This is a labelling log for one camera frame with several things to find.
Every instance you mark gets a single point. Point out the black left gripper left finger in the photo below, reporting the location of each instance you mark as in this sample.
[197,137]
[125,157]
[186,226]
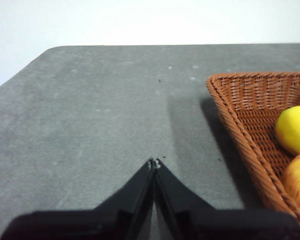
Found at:
[110,222]

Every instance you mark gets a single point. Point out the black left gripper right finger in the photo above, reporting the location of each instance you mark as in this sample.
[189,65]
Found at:
[205,225]

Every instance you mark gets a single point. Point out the yellow lemon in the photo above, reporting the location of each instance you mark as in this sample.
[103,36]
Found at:
[293,128]

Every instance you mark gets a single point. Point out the brown woven wicker basket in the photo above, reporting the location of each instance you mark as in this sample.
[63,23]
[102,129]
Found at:
[245,100]

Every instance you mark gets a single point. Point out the red yellow apple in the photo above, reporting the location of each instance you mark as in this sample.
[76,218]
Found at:
[298,177]

